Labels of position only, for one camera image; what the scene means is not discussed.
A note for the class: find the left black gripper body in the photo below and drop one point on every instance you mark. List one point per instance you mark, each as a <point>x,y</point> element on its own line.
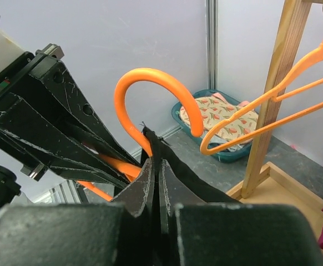
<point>15,79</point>

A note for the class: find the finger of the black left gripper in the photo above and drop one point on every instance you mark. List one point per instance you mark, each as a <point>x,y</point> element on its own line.
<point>60,100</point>
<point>66,148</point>

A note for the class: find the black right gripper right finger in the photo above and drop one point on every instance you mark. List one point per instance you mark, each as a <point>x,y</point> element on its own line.
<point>278,223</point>

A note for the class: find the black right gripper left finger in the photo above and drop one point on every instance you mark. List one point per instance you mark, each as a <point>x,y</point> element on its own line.
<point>115,233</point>

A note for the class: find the orange plastic hanger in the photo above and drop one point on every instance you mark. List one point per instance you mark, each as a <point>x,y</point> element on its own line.
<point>283,70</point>

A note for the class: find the wooden clothes rack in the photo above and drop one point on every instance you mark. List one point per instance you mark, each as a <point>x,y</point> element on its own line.
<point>265,182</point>

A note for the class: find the teal laundry basket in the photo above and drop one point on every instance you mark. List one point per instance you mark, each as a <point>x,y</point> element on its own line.
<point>237,128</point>

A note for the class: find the floral pink cloth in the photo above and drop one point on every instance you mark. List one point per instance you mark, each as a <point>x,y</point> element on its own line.
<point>219,119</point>

